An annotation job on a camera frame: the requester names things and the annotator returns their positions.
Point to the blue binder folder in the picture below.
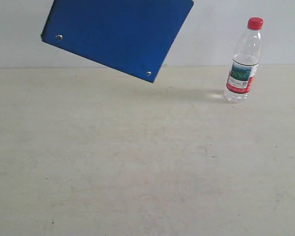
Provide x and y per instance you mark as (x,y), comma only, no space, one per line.
(130,36)

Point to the clear bottle red cap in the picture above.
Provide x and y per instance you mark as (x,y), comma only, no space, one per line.
(245,62)

